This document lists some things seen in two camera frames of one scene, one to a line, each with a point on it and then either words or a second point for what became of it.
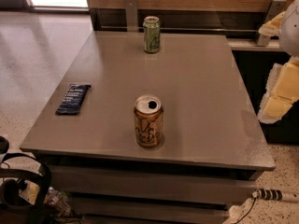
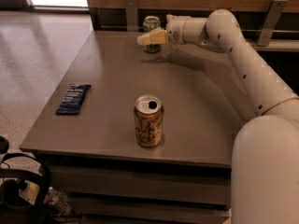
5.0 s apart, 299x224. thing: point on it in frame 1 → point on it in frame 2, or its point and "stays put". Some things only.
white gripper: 291,32 → 175,30
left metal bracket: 132,14 stays put
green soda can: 151,35 stays put
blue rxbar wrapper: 73,99 stays put
